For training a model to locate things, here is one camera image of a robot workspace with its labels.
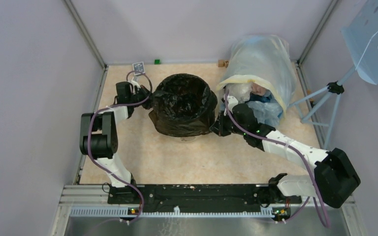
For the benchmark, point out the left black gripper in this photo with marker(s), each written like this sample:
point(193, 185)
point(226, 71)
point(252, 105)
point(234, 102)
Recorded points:
point(145, 92)

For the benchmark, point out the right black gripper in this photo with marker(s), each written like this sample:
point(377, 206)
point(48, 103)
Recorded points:
point(218, 127)

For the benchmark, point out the black trash bag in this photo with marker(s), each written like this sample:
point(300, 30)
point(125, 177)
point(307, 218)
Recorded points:
point(183, 105)

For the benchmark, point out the beige round trash bin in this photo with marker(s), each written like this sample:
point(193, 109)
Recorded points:
point(187, 139)

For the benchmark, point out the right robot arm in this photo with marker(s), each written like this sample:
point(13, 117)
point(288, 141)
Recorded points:
point(330, 177)

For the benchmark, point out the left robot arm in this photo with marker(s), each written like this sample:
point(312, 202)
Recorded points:
point(99, 140)

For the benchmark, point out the white clear plastic bag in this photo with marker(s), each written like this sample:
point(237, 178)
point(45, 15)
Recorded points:
point(241, 91)

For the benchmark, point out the blue plastic bag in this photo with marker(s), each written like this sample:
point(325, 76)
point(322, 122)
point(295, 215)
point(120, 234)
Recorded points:
point(265, 108)

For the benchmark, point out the large translucent plastic bag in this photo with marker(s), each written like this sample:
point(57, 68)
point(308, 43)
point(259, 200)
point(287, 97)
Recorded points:
point(262, 60)

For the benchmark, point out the blue perforated lamp panel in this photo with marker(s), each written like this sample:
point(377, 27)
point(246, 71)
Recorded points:
point(361, 38)

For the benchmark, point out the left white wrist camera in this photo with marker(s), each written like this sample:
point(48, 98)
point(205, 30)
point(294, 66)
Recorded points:
point(135, 84)

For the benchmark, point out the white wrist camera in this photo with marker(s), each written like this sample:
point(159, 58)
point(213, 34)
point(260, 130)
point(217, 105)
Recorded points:
point(230, 102)
point(135, 84)

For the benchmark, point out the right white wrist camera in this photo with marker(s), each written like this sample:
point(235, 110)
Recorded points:
point(230, 102)

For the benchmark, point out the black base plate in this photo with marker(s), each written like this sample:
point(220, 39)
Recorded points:
point(200, 198)

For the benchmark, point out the white toothed cable rail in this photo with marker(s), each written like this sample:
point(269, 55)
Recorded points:
point(125, 212)

